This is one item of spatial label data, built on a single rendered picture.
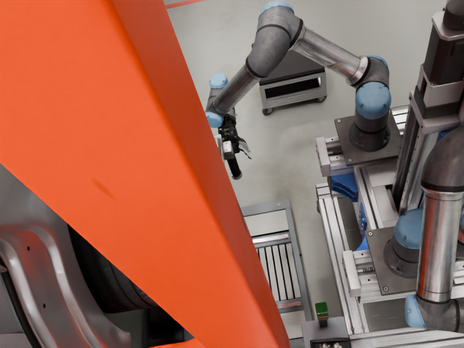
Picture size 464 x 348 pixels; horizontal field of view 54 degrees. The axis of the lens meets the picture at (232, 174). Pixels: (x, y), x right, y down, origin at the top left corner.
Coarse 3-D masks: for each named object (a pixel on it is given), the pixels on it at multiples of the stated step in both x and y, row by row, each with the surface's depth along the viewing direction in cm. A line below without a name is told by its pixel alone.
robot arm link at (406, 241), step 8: (400, 216) 130; (408, 216) 129; (416, 216) 128; (400, 224) 128; (408, 224) 127; (416, 224) 127; (400, 232) 127; (408, 232) 126; (416, 232) 125; (392, 240) 137; (400, 240) 128; (408, 240) 125; (416, 240) 124; (400, 248) 131; (408, 248) 127; (416, 248) 126; (400, 256) 135; (408, 256) 132; (416, 256) 131
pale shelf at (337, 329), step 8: (312, 320) 176; (328, 320) 175; (336, 320) 174; (344, 320) 173; (304, 328) 175; (312, 328) 174; (320, 328) 174; (328, 328) 173; (336, 328) 173; (344, 328) 172; (304, 336) 173; (312, 336) 173; (320, 336) 172; (328, 336) 172; (336, 336) 171; (344, 336) 170; (304, 344) 172
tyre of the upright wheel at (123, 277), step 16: (80, 240) 137; (80, 256) 138; (96, 256) 138; (96, 272) 139; (112, 272) 139; (96, 288) 143; (112, 288) 142; (128, 288) 143; (112, 304) 149; (128, 304) 150; (144, 304) 152
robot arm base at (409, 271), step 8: (384, 248) 146; (392, 248) 139; (384, 256) 145; (392, 256) 140; (392, 264) 141; (400, 264) 139; (408, 264) 136; (416, 264) 136; (400, 272) 140; (408, 272) 139; (416, 272) 138
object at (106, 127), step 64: (0, 0) 27; (64, 0) 27; (128, 0) 32; (0, 64) 31; (64, 64) 31; (128, 64) 32; (0, 128) 36; (64, 128) 37; (128, 128) 37; (192, 128) 48; (64, 192) 44; (128, 192) 45; (192, 192) 47; (128, 256) 58; (192, 256) 60; (256, 256) 96; (192, 320) 84; (256, 320) 88
